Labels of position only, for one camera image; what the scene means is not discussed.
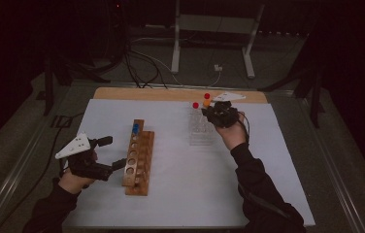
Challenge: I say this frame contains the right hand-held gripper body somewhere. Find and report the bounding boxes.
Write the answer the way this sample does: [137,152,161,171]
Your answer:
[202,91,247,128]

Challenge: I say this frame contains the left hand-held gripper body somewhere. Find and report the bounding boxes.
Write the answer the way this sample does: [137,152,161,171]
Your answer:
[54,133,114,182]

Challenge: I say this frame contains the clear acrylic test tube rack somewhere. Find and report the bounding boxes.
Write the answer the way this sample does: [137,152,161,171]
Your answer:
[188,106,217,147]

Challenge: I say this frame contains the wooden test tube rack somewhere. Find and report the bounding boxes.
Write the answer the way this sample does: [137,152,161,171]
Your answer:
[121,118,155,197]

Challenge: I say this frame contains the person's left hand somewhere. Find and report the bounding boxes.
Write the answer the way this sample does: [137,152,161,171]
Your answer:
[57,150,100,195]

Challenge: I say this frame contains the person's right hand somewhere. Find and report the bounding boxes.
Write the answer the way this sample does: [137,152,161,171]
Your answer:
[214,111,248,151]

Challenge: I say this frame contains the white table sheet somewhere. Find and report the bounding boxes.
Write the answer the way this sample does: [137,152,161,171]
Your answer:
[62,98,316,229]

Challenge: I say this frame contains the grey metal stand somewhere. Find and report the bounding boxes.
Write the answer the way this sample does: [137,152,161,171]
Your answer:
[170,0,266,80]

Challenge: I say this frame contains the black tripod stand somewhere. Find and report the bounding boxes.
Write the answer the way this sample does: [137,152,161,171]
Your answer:
[36,54,111,117]
[257,32,327,129]

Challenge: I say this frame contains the white cable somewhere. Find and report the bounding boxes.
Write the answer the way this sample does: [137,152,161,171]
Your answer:
[131,37,223,88]

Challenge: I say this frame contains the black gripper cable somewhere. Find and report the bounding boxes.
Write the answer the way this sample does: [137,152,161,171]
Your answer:
[237,111,251,145]

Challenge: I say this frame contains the black floor cable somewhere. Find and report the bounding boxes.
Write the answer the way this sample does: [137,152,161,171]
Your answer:
[0,111,86,233]

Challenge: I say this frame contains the black cable bundle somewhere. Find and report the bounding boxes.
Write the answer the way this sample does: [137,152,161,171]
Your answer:
[123,45,169,89]

